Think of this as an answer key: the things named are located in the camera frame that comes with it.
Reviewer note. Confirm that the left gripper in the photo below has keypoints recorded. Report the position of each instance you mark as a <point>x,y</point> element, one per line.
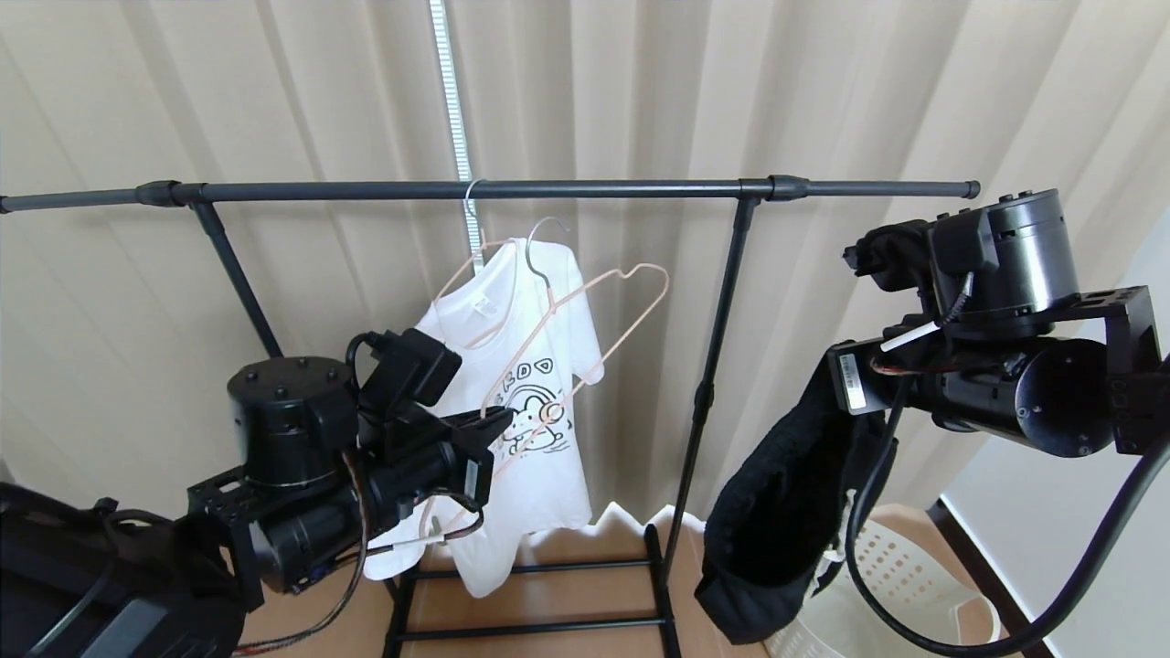
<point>411,475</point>

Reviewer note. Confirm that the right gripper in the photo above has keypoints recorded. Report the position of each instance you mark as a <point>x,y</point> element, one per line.
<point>882,375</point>

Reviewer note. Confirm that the black clothes rack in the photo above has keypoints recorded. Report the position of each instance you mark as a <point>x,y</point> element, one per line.
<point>548,189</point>

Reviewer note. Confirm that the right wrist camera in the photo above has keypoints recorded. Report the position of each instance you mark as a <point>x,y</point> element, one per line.
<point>891,256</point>

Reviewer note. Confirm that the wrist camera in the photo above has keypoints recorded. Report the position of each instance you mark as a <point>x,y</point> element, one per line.
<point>411,366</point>
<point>891,256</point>

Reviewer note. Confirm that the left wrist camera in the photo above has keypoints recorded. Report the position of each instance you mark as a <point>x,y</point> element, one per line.
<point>411,366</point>

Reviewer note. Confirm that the black garment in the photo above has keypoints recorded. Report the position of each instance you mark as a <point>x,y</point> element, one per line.
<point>786,512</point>

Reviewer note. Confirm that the beige curtain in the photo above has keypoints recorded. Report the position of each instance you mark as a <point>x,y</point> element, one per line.
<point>823,91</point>

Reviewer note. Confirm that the white laundry basket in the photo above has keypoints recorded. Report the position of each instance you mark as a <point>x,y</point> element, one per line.
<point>914,576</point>

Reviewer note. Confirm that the white printed t-shirt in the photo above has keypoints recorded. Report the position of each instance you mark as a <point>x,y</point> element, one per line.
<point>548,493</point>

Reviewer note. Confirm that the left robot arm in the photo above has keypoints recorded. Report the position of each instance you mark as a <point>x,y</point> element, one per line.
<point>288,420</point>

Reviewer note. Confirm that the pink clothes hanger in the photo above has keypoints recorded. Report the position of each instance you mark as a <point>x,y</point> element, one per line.
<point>640,320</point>
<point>471,196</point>

